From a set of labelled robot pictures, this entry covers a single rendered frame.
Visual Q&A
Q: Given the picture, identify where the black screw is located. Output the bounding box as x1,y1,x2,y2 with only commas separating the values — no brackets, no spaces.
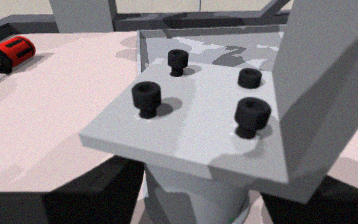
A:
132,81,161,119
168,49,189,77
237,68,262,89
234,97,272,140

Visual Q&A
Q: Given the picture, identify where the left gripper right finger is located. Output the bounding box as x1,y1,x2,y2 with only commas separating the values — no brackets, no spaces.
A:
260,175,358,224

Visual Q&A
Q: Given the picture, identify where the grey metal bracket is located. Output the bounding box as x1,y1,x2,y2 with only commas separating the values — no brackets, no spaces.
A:
78,0,358,204

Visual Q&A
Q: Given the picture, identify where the grey cylinder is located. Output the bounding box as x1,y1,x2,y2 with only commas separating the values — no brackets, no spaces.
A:
143,162,250,224

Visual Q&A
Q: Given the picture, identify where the red screwdriver handle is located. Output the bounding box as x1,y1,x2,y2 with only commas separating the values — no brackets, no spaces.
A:
0,36,36,74

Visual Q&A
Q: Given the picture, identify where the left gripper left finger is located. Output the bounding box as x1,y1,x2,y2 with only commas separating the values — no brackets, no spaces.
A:
0,155,144,224

